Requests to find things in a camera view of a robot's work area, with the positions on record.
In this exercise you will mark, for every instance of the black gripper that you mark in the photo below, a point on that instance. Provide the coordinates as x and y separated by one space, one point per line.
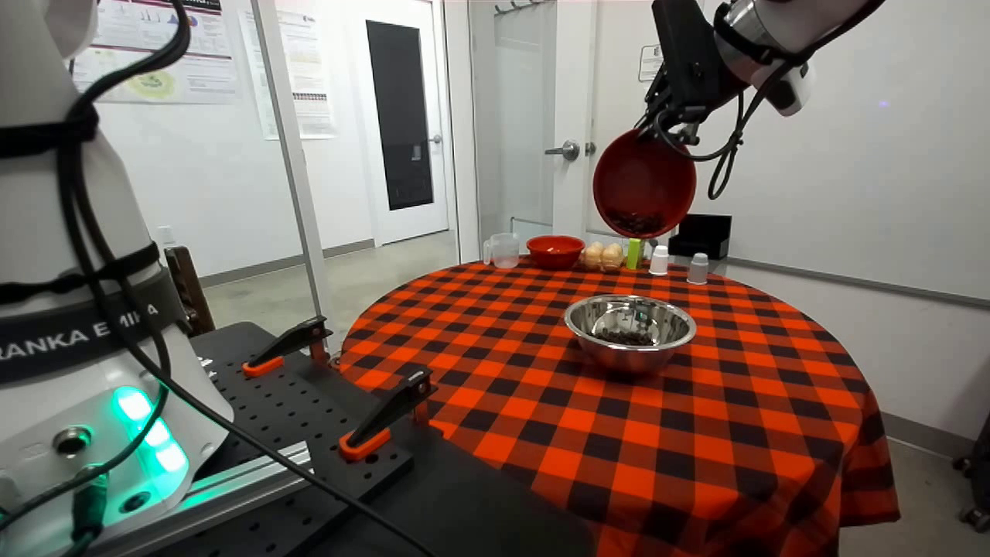
685 62

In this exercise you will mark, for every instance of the small red bowl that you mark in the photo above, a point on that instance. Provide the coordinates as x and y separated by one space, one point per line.
645 188

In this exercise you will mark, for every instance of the large red bowl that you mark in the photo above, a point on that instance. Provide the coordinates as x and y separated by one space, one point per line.
555 251

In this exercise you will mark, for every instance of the silver metal bowl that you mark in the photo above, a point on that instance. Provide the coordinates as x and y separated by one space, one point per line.
631 352

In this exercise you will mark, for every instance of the white door sign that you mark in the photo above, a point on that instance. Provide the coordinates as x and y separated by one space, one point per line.
649 62

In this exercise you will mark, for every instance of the green bottle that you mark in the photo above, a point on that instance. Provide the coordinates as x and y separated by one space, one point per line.
635 254

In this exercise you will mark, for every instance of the white bottle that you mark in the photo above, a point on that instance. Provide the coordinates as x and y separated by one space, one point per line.
659 262

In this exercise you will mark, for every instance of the carton of eggs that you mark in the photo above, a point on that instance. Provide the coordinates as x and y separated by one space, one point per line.
603 254

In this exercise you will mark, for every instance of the small clear bottle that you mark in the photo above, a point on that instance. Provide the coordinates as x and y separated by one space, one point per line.
700 270

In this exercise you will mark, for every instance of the clear plastic measuring cup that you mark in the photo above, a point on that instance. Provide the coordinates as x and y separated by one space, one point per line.
503 251

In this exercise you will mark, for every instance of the black door window panel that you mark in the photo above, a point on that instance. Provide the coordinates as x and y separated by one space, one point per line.
400 112

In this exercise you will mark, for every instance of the red black checkered tablecloth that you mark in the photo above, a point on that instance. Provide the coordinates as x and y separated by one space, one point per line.
621 444

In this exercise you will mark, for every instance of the black orange clamp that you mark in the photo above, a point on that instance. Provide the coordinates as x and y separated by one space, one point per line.
289 343
387 414

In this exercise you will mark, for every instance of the black office chair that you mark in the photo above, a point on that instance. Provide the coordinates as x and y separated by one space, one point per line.
978 474

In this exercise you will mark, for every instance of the brown board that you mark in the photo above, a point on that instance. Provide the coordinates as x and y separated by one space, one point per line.
191 288

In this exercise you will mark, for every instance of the black wall box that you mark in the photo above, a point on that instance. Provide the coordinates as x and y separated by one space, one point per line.
706 236

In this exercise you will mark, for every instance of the white paper sheet on wall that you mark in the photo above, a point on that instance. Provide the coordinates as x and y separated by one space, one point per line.
308 72

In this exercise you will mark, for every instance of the aluminium frame post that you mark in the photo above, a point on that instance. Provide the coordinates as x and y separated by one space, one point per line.
291 157

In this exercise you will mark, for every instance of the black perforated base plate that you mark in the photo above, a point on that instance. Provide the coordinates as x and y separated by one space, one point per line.
312 435

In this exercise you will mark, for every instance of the wall poster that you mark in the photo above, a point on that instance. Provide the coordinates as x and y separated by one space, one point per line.
195 47

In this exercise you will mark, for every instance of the aluminium rail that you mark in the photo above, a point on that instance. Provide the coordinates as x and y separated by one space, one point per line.
248 480

